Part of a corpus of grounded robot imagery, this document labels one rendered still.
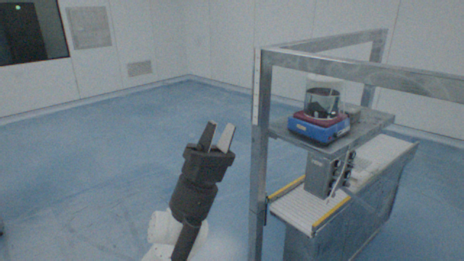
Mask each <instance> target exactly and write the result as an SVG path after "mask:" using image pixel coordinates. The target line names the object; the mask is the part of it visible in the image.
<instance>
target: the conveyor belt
mask: <svg viewBox="0 0 464 261"><path fill-rule="evenodd" d="M304 184H305V182H304V183H302V184H301V185H299V186H297V187H296V188H294V189H293V190H291V191H290V192H289V193H287V194H285V195H283V196H282V197H281V198H279V199H277V200H276V201H274V202H273V203H272V204H271V205H270V210H271V211H272V212H274V213H275V214H276V215H277V216H279V217H280V218H282V219H284V220H285V221H286V222H288V223H290V224H291V225H293V226H294V227H295V228H297V229H299V230H300V231H301V232H303V233H305V234H306V235H307V236H309V237H310V238H311V237H312V236H311V233H312V231H311V229H312V224H313V223H314V222H316V221H317V220H319V219H321V218H322V217H323V216H324V215H325V214H326V213H328V212H329V211H330V210H331V209H332V208H333V207H335V206H336V205H337V204H338V203H339V202H340V201H342V200H343V199H344V198H346V197H347V196H348V195H347V194H345V193H344V192H343V191H342V190H341V189H338V190H337V191H335V192H334V193H336V195H335V197H334V198H331V197H330V199H329V201H328V204H327V199H328V198H326V200H324V201H323V200H322V199H319V198H318V197H316V196H314V195H312V194H311V193H309V192H307V191H305V190H304ZM348 189H349V190H350V191H351V192H353V191H355V190H356V189H357V187H356V186H353V185H352V184H350V187H349V188H348Z"/></svg>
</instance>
